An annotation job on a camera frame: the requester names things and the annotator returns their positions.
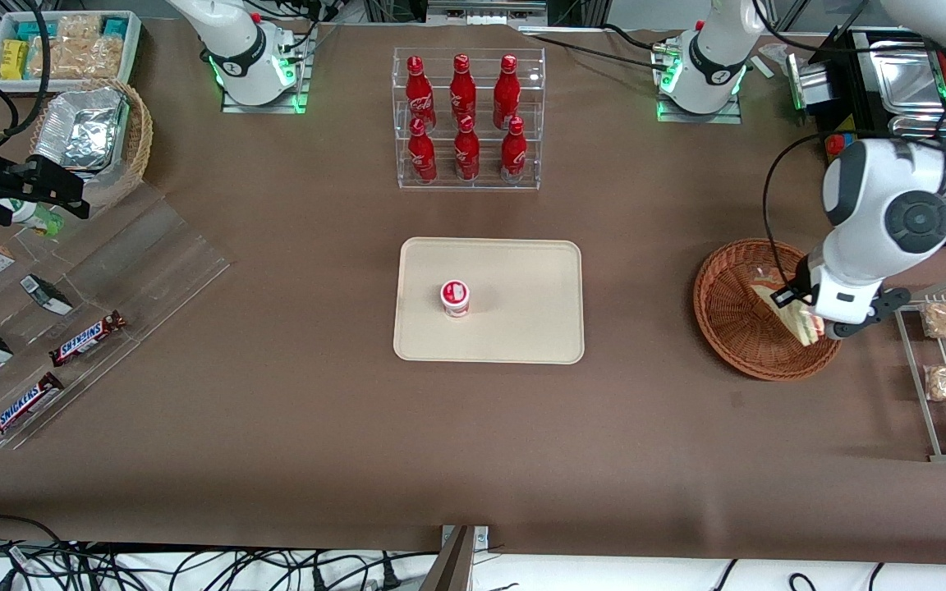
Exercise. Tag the black food warmer cabinet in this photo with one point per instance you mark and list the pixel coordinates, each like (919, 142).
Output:
(851, 98)

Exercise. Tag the green label small bottle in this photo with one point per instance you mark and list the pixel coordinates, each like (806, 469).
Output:
(34, 217)

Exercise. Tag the silver foil container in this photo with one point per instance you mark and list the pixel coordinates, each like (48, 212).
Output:
(79, 131)

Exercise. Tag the red white yogurt cup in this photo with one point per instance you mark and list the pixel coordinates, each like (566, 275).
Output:
(455, 297)

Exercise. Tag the beige plastic tray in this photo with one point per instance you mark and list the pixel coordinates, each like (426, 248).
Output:
(522, 320)

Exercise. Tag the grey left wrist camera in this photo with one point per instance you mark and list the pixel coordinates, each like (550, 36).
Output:
(867, 316)

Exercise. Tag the red cola bottle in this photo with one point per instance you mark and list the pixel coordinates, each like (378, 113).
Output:
(513, 156)
(462, 90)
(420, 94)
(422, 156)
(466, 154)
(507, 94)

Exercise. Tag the silver metal box device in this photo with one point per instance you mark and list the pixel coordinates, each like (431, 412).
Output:
(810, 82)

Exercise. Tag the clear acrylic bottle rack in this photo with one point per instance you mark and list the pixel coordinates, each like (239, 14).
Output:
(481, 98)

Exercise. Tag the steel warmer pan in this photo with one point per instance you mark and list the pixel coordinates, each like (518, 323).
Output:
(904, 78)
(916, 125)

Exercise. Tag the brown table cloth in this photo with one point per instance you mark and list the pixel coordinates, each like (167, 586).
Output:
(276, 460)

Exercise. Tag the yellow snack pack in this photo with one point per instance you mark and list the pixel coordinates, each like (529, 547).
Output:
(14, 59)

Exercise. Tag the teal snack pack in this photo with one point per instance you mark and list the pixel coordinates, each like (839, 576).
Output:
(116, 27)
(34, 30)

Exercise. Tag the tan wicker basket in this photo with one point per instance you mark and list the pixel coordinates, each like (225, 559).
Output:
(138, 139)

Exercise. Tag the triangle sandwich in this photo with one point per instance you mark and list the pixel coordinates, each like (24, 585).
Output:
(805, 330)

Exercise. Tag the metal clamp bracket post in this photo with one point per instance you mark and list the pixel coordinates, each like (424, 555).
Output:
(456, 566)

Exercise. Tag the brown round wicker basket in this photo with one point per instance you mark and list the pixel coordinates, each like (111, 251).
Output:
(727, 328)

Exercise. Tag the clear rice cracker bag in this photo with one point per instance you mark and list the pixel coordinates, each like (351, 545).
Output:
(79, 57)

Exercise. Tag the clear acrylic display stand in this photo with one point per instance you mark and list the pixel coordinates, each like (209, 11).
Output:
(153, 263)

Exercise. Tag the small white paper tag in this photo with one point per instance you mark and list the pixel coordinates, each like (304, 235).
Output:
(764, 67)

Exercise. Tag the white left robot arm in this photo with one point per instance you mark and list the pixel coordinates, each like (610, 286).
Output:
(875, 189)

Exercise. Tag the red round stop button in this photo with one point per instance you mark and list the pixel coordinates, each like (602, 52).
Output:
(834, 144)

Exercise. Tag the white plastic bin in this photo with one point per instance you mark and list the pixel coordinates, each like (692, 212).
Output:
(135, 45)

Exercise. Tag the brown snickers bar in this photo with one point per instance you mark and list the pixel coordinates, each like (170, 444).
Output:
(87, 338)
(23, 407)

